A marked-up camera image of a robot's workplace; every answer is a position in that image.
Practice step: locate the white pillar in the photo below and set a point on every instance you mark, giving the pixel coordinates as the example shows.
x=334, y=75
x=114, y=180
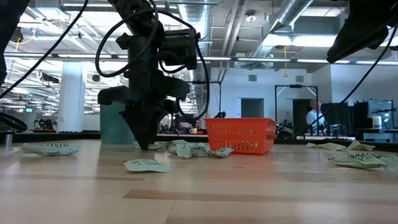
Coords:
x=71, y=96

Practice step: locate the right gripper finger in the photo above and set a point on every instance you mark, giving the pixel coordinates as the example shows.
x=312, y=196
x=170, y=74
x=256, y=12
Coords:
x=357, y=40

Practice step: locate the packets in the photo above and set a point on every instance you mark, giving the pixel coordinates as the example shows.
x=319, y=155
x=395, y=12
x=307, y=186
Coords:
x=192, y=151
x=356, y=160

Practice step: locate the grey cabinet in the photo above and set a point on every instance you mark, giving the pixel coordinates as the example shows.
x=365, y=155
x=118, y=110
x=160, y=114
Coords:
x=381, y=109

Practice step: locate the teal cup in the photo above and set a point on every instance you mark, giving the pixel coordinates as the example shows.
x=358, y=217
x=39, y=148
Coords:
x=112, y=130

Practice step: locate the person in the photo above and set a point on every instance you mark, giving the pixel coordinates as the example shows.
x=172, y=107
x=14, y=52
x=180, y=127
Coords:
x=314, y=118
x=198, y=124

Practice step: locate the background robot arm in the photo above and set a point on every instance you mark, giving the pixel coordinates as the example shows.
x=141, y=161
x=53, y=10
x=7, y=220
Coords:
x=45, y=124

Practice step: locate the white roll container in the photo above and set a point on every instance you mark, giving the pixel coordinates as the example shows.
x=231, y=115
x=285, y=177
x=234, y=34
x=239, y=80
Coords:
x=377, y=122

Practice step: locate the yellow mug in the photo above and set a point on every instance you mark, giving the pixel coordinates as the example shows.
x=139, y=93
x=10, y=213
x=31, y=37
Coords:
x=193, y=131

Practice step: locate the small silver post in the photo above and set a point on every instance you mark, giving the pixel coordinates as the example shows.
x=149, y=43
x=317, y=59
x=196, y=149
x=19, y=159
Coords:
x=8, y=141

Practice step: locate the orange plastic basket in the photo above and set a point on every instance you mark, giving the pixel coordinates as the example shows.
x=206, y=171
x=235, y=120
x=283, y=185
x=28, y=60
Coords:
x=239, y=137

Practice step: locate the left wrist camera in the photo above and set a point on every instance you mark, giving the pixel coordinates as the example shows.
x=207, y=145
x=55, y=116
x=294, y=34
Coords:
x=180, y=48

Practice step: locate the black stand frame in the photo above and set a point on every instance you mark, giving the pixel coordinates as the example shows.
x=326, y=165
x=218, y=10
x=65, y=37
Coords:
x=295, y=86
x=211, y=82

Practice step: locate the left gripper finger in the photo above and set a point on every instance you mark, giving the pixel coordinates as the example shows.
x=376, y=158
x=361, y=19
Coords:
x=152, y=124
x=138, y=124

